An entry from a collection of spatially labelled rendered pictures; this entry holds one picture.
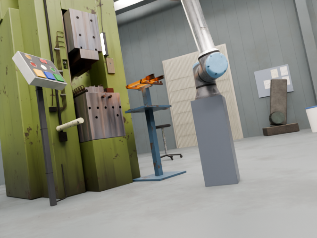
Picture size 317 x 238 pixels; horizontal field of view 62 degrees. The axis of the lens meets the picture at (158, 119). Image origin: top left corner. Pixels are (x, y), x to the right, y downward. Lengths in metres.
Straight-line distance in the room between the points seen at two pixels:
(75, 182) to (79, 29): 1.47
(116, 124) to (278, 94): 7.44
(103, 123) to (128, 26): 9.67
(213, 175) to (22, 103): 2.02
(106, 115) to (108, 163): 0.45
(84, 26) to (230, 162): 1.92
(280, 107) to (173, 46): 4.65
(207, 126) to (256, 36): 8.79
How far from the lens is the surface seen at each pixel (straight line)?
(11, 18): 3.28
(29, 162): 2.91
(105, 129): 2.55
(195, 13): 1.87
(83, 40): 2.79
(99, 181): 2.48
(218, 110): 1.82
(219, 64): 1.75
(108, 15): 3.30
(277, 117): 8.72
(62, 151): 2.55
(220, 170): 1.84
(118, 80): 3.02
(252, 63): 10.22
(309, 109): 6.98
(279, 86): 9.52
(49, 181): 2.25
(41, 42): 2.75
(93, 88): 2.65
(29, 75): 2.17
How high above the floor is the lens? 0.35
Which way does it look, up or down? 5 degrees up
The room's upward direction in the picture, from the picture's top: 9 degrees counter-clockwise
